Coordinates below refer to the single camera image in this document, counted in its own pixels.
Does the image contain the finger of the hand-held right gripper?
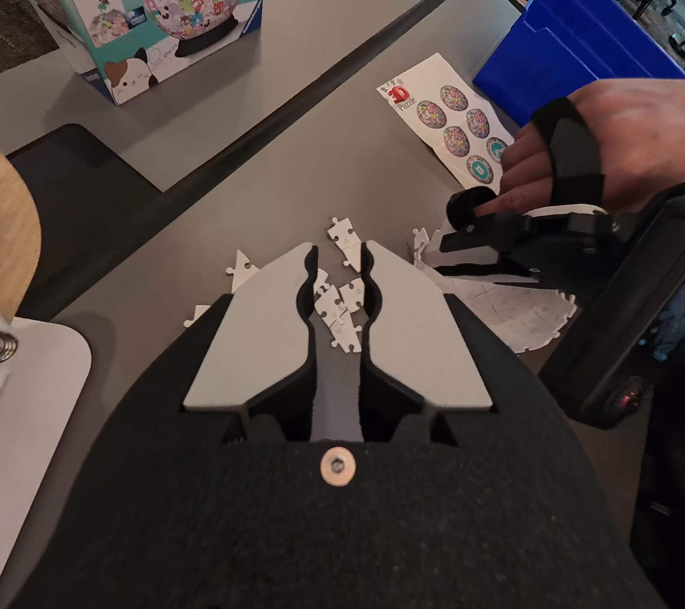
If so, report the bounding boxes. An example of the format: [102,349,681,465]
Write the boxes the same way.
[435,266,542,285]
[428,230,502,268]

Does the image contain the partly built white puzzle ball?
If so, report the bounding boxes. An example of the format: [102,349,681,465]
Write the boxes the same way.
[412,226,579,354]

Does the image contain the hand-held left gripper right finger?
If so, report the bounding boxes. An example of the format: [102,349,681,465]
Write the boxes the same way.
[360,241,493,441]

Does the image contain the puzzle pieces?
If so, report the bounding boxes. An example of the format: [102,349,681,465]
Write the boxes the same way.
[183,217,367,354]

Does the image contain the printed instruction leaflet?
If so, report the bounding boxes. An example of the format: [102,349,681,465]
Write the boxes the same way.
[376,53,518,193]

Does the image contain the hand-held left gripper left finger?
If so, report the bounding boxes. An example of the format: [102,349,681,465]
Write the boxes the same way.
[183,242,320,441]

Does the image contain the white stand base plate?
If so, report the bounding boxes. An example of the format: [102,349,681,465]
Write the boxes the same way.
[0,317,93,578]

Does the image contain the blue cardboard box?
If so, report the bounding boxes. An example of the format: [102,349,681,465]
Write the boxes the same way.
[472,0,685,128]

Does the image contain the person's right hand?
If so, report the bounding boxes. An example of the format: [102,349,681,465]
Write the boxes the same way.
[473,78,685,218]

